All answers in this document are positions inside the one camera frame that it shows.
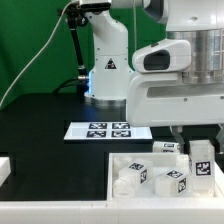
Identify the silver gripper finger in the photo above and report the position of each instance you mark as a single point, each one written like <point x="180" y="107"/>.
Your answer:
<point x="176" y="132"/>
<point x="220" y="135"/>

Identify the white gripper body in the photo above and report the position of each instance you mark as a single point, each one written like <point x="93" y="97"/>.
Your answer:
<point x="157" y="95"/>

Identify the white square tabletop tray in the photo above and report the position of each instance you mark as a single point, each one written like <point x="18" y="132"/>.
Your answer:
<point x="162" y="162"/>

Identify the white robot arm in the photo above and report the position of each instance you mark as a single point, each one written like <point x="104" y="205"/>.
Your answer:
<point x="200" y="22"/>

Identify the white front fence bar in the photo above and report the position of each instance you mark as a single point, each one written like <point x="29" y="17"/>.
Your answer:
<point x="152" y="211"/>

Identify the white left fence block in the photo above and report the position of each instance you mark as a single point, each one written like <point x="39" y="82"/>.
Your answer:
<point x="5" y="169"/>

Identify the white marker base plate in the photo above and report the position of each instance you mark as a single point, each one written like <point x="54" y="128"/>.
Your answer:
<point x="106" y="131"/>

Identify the black camera on mount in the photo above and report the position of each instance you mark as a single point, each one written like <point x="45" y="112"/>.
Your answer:
<point x="95" y="5"/>

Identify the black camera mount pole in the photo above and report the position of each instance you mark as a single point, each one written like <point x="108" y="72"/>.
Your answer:
<point x="76" y="18"/>

